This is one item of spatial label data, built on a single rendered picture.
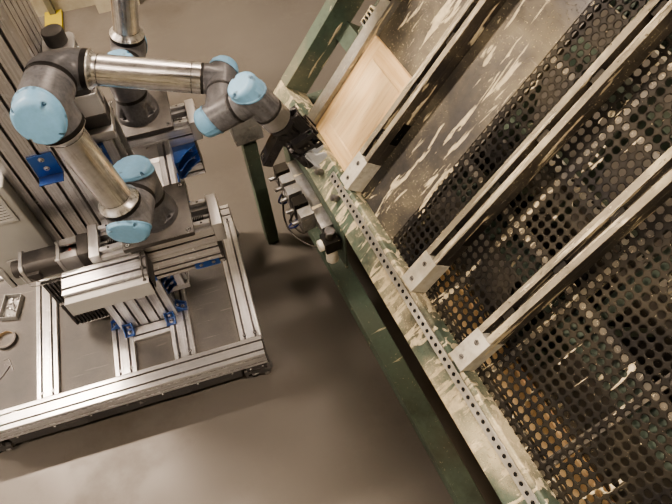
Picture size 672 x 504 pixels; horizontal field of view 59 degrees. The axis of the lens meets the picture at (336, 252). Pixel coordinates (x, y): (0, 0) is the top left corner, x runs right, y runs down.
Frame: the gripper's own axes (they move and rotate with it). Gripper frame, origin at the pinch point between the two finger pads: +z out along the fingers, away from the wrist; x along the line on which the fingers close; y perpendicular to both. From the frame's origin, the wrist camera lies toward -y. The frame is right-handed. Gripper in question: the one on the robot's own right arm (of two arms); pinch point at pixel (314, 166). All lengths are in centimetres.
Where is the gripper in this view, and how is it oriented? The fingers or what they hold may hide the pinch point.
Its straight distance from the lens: 162.7
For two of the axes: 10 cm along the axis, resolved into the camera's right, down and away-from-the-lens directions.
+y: 8.2, -4.9, -2.8
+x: -2.8, -7.8, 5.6
